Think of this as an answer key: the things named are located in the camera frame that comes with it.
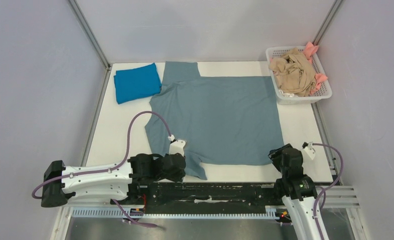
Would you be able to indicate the grey blue t shirt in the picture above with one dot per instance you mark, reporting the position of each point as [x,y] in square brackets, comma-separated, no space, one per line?
[225,120]

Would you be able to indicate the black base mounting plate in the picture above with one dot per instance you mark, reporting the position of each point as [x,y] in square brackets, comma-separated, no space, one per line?
[204,198]

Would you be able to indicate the folded bright blue t shirt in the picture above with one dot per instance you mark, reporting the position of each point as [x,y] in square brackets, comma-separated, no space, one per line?
[136,83]

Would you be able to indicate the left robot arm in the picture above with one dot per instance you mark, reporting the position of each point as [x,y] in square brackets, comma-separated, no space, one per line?
[105,183]

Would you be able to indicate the aluminium frame post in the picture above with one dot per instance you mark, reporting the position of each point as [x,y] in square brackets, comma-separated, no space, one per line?
[327,21]
[89,33]

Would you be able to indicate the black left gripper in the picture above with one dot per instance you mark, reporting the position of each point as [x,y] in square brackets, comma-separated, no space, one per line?
[178,177]

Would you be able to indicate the right aluminium frame post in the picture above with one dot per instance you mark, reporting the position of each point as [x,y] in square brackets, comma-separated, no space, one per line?
[327,21]

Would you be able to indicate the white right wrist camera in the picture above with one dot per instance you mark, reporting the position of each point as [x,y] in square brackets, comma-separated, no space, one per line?
[308,151]

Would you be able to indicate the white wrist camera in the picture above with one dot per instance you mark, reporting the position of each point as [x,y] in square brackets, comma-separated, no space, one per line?
[176,146]
[308,151]

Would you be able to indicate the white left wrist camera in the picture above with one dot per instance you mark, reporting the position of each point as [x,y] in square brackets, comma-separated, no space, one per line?
[176,146]

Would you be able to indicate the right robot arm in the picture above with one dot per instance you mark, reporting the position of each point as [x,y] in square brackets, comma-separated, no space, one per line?
[298,193]

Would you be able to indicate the white slotted cable duct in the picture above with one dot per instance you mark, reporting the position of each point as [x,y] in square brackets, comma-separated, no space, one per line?
[137,213]

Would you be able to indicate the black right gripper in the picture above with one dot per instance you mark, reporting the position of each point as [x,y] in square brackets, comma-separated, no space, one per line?
[276,154]

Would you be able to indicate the left aluminium frame post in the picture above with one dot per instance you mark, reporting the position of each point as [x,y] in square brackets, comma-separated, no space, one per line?
[89,33]

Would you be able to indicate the beige t shirt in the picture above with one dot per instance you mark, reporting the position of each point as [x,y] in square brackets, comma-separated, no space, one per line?
[294,74]

